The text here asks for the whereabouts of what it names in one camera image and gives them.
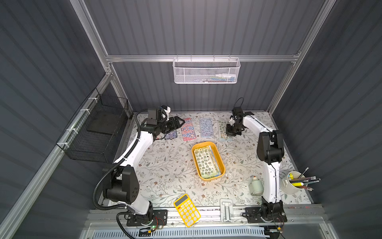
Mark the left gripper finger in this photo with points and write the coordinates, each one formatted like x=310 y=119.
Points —
x=175 y=127
x=178 y=121

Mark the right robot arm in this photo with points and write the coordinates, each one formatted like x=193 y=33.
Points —
x=270 y=151

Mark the green dinosaur sticker sheet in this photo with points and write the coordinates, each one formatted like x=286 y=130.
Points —
x=222 y=131

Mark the black wire basket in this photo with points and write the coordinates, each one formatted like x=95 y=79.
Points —
x=95 y=133

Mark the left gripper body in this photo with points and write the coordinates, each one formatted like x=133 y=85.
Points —
x=168 y=125

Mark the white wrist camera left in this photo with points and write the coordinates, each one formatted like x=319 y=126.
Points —
x=165 y=111

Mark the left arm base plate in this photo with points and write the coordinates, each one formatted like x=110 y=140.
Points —
x=152 y=218

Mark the yellow calculator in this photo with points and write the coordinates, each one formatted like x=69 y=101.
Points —
x=187 y=210

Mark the purple sticker sheet black border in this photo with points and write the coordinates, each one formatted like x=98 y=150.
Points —
x=171 y=135

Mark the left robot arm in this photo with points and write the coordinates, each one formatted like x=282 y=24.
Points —
x=119 y=186

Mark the items in white basket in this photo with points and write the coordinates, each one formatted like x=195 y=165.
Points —
x=218 y=78

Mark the pale blue jewel sticker sheet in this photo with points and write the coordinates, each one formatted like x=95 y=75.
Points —
x=206 y=128

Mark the pens in cup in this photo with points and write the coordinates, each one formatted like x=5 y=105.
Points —
x=302 y=182

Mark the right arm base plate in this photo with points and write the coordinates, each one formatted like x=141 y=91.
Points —
x=256 y=215

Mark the pale green bottle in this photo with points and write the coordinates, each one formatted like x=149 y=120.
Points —
x=256 y=187

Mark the yellow storage tray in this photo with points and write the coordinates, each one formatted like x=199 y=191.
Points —
x=216 y=154

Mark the white metal bracket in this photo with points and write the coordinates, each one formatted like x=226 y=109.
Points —
x=226 y=210

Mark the white wire basket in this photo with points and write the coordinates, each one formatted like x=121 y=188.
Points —
x=188 y=70

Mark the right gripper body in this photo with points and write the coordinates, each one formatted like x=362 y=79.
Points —
x=234 y=128

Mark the white pen cup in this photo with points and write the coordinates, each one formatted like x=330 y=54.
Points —
x=286 y=186

